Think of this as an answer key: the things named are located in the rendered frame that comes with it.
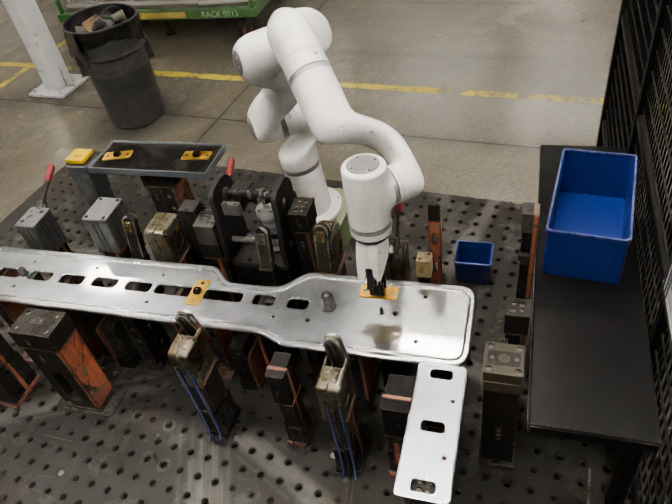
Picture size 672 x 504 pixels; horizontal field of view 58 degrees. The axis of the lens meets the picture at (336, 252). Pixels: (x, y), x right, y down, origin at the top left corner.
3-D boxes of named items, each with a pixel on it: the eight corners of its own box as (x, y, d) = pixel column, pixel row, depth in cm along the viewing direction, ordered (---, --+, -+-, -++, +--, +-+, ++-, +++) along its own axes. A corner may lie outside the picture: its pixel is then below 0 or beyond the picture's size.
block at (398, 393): (382, 478, 141) (370, 411, 122) (391, 435, 148) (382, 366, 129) (423, 485, 138) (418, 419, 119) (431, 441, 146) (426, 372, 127)
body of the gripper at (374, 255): (358, 209, 125) (363, 249, 132) (346, 243, 118) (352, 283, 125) (394, 212, 123) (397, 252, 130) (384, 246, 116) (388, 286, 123)
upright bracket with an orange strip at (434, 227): (433, 347, 166) (426, 205, 132) (434, 343, 167) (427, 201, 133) (444, 348, 165) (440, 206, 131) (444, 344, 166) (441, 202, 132)
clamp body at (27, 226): (62, 311, 196) (6, 227, 172) (81, 286, 204) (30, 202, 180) (87, 314, 194) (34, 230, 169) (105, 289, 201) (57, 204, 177)
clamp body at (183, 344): (199, 441, 155) (153, 358, 131) (218, 400, 163) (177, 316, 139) (232, 447, 152) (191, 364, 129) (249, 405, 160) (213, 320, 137)
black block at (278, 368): (281, 452, 149) (253, 383, 130) (294, 414, 157) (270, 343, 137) (311, 457, 147) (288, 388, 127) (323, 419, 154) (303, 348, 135)
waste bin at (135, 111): (88, 133, 427) (40, 33, 378) (132, 94, 462) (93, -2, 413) (146, 139, 409) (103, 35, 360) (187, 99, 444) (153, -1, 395)
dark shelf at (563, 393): (526, 433, 112) (527, 425, 110) (539, 152, 173) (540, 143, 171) (658, 454, 105) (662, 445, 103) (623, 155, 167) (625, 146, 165)
